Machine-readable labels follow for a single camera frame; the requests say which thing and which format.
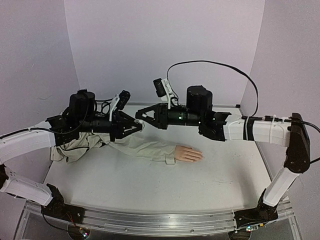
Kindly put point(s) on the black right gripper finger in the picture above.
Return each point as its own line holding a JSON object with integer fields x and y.
{"x": 152, "y": 121}
{"x": 148, "y": 113}

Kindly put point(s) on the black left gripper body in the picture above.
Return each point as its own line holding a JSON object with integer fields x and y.
{"x": 87, "y": 125}

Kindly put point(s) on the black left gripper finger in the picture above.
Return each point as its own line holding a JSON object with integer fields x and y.
{"x": 122, "y": 130}
{"x": 124, "y": 118}

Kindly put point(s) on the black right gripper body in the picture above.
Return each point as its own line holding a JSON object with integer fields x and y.
{"x": 162, "y": 116}

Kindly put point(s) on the clear nail polish bottle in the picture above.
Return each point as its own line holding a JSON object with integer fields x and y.
{"x": 141, "y": 123}

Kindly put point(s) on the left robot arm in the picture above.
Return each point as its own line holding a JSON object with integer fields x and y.
{"x": 24, "y": 153}

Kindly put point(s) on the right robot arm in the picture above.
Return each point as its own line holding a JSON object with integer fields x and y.
{"x": 287, "y": 132}

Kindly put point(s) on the beige zip jacket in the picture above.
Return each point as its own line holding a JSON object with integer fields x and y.
{"x": 131, "y": 145}

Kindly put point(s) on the mannequin hand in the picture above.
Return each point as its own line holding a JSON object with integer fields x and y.
{"x": 187, "y": 154}

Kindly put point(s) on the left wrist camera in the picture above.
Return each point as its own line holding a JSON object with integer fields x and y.
{"x": 117, "y": 103}

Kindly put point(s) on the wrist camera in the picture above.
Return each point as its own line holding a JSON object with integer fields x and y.
{"x": 165, "y": 92}
{"x": 117, "y": 103}

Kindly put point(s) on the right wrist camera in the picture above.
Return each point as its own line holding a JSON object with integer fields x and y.
{"x": 165, "y": 92}

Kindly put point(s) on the aluminium front table rail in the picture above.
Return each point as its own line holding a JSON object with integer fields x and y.
{"x": 187, "y": 224}

